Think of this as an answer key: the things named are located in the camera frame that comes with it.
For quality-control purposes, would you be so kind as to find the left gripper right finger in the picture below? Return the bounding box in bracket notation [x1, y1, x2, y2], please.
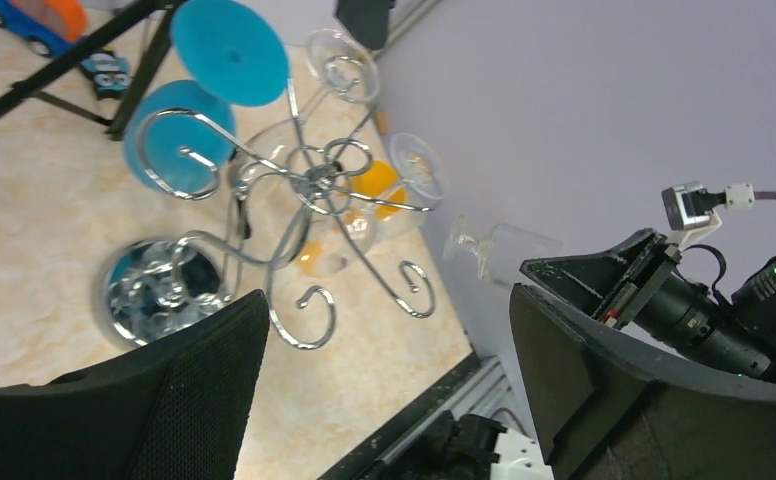
[509, 284, 776, 479]

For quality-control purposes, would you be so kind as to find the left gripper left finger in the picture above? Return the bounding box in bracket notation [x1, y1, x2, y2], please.
[0, 290, 269, 479]

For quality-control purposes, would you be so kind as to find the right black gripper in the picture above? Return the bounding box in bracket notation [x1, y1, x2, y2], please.
[519, 228, 681, 330]

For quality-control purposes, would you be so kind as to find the clear wine glass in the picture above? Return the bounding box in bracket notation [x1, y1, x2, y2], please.
[293, 133, 448, 278]
[442, 215, 562, 290]
[246, 28, 382, 163]

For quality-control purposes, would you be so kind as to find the yellow plastic wine glass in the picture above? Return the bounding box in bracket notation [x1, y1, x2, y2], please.
[351, 160, 406, 220]

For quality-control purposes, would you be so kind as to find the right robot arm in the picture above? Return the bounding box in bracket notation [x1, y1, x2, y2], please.
[520, 229, 776, 384]

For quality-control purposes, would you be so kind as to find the chrome wine glass rack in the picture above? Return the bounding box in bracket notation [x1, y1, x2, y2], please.
[99, 59, 437, 352]

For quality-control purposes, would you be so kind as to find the blue plastic wine glass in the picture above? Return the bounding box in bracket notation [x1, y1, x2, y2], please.
[123, 1, 290, 193]

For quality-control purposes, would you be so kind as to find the clear wine glass back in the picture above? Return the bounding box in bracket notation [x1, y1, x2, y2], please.
[246, 28, 382, 163]

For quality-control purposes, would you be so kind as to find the black music stand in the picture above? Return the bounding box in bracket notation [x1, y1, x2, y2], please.
[0, 0, 191, 144]

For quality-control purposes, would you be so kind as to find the blue orange toy car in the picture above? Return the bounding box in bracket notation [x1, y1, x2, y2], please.
[0, 0, 131, 101]

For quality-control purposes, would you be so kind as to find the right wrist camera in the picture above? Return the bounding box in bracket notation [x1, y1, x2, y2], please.
[660, 181, 755, 250]

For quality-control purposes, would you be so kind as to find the black front rail base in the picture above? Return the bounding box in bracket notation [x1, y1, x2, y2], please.
[322, 354, 553, 479]

